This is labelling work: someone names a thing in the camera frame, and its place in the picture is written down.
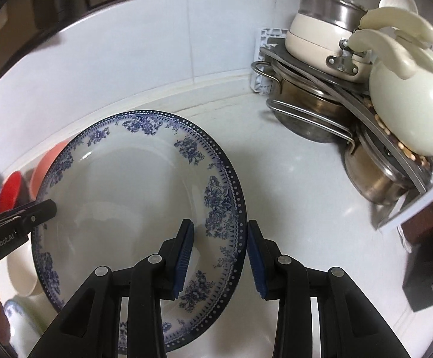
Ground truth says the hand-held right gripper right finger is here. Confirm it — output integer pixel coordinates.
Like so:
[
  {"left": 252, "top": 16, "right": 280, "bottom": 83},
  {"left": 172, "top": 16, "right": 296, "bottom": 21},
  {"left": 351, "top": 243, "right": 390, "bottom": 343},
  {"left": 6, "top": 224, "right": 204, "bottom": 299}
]
[{"left": 247, "top": 219, "right": 407, "bottom": 358}]

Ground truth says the wide steel pot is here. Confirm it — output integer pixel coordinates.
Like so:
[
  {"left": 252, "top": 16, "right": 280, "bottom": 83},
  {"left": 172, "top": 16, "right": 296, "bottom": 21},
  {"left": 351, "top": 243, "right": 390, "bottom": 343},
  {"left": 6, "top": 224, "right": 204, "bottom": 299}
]
[{"left": 252, "top": 61, "right": 355, "bottom": 144}]

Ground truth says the blue floral white plate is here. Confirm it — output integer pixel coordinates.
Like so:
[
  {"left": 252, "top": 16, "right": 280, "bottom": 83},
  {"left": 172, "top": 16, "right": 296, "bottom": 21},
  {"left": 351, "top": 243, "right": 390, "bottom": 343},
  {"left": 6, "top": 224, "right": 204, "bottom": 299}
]
[
  {"left": 2, "top": 298, "right": 47, "bottom": 358},
  {"left": 31, "top": 110, "right": 247, "bottom": 355}
]

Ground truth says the pink bowl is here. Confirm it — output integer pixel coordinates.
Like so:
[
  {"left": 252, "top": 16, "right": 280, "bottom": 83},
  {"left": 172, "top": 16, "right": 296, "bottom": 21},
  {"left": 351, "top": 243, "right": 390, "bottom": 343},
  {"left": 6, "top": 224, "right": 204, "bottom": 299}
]
[{"left": 29, "top": 140, "right": 72, "bottom": 202}]

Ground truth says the small steel pot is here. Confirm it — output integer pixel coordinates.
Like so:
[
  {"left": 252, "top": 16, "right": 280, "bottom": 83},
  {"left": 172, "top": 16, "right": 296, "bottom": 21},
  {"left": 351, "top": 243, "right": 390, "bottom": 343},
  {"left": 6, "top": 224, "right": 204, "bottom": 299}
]
[{"left": 343, "top": 130, "right": 422, "bottom": 206}]

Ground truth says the cream bowl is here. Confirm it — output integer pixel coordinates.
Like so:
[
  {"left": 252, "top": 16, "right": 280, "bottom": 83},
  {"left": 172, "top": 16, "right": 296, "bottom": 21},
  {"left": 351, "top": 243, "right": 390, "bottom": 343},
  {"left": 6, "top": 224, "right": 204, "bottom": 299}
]
[{"left": 7, "top": 239, "right": 40, "bottom": 297}]

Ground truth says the red and black bowl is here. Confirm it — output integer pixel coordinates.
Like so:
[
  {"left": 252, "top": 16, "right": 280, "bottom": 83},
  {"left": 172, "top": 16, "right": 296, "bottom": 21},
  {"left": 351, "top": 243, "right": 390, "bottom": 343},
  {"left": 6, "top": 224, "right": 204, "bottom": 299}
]
[{"left": 0, "top": 172, "right": 31, "bottom": 215}]

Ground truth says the cream round casserole pot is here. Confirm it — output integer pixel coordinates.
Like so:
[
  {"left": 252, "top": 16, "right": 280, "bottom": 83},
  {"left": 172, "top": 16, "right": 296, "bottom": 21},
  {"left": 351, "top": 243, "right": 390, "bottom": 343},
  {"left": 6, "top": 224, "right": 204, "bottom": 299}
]
[{"left": 369, "top": 45, "right": 433, "bottom": 156}]

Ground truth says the cream saucepan with steamer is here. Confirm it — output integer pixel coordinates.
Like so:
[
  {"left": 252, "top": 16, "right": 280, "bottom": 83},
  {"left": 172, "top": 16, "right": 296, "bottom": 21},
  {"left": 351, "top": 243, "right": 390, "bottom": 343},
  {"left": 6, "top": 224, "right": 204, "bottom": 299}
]
[{"left": 287, "top": 0, "right": 433, "bottom": 83}]

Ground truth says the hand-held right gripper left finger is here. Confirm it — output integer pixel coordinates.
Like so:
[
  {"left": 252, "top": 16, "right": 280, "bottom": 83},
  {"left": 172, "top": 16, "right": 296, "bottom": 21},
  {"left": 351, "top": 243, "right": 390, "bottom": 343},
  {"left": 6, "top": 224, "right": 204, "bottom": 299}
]
[{"left": 28, "top": 219, "right": 195, "bottom": 358}]

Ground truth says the white and steel pot rack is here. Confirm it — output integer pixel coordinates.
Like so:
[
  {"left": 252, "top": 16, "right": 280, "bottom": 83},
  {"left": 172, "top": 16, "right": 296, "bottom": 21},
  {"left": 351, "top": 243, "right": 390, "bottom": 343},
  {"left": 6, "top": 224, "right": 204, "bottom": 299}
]
[{"left": 252, "top": 27, "right": 433, "bottom": 232}]

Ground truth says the black knife block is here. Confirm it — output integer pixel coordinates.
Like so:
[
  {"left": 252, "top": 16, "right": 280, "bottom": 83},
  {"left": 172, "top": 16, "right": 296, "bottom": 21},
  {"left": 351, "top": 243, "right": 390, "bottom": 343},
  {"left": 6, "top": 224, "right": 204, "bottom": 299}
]
[{"left": 403, "top": 244, "right": 433, "bottom": 312}]

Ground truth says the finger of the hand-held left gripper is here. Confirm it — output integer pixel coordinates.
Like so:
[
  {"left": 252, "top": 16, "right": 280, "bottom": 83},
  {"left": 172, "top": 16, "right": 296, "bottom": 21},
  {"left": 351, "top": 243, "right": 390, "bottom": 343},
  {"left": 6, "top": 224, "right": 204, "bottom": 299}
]
[{"left": 0, "top": 199, "right": 58, "bottom": 232}]

